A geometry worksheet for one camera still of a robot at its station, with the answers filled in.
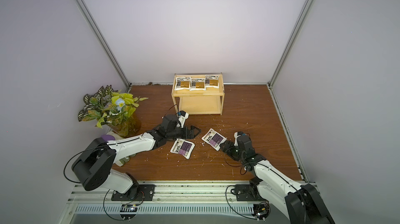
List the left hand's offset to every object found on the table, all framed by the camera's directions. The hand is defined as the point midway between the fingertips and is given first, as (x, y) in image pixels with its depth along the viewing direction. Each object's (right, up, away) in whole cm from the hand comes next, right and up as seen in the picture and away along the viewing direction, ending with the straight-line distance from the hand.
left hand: (197, 131), depth 83 cm
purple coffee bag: (-9, -10, +4) cm, 14 cm away
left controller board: (-32, -35, -12) cm, 49 cm away
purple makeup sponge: (-55, -6, +9) cm, 56 cm away
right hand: (+14, -7, +1) cm, 15 cm away
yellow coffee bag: (-9, +28, +7) cm, 30 cm away
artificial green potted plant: (-46, +13, -2) cm, 47 cm away
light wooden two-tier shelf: (+7, +16, +25) cm, 31 cm away
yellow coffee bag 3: (+8, +29, +9) cm, 31 cm away
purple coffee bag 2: (+9, -6, +7) cm, 13 cm away
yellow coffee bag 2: (0, +27, +7) cm, 28 cm away
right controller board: (+30, -34, -13) cm, 47 cm away
